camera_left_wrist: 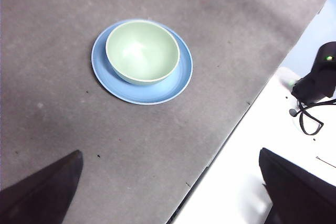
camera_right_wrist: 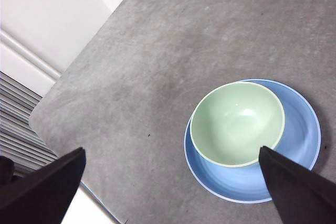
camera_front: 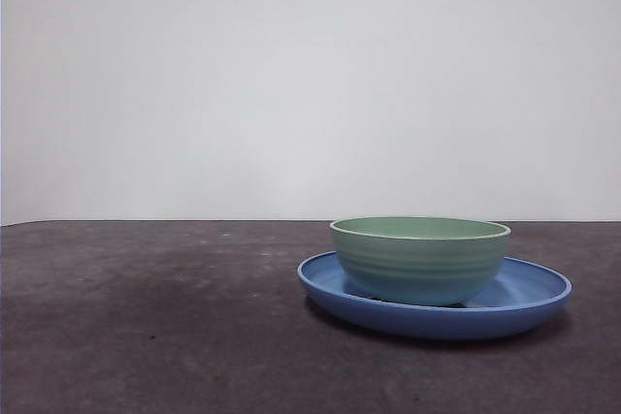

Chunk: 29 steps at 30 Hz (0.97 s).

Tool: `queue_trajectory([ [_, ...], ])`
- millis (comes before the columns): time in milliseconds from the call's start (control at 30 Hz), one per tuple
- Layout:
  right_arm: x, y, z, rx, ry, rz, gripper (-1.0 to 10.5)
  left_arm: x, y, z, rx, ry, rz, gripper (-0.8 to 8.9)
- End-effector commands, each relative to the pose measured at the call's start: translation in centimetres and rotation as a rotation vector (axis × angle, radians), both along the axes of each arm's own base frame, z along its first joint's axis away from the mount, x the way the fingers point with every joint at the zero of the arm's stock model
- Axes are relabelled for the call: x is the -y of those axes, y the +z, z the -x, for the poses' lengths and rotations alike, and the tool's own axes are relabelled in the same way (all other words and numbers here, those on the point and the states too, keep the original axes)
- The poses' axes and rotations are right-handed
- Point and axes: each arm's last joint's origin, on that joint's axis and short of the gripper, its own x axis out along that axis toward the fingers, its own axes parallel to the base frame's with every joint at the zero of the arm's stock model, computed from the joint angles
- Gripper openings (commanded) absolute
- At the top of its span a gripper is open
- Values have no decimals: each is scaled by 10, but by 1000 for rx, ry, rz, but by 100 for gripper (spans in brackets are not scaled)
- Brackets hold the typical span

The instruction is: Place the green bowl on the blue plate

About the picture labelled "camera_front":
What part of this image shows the blue round plate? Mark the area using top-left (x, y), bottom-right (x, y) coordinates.
top-left (296, 250), bottom-right (573, 341)

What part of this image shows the green ribbed bowl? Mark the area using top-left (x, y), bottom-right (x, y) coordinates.
top-left (329, 215), bottom-right (512, 306)

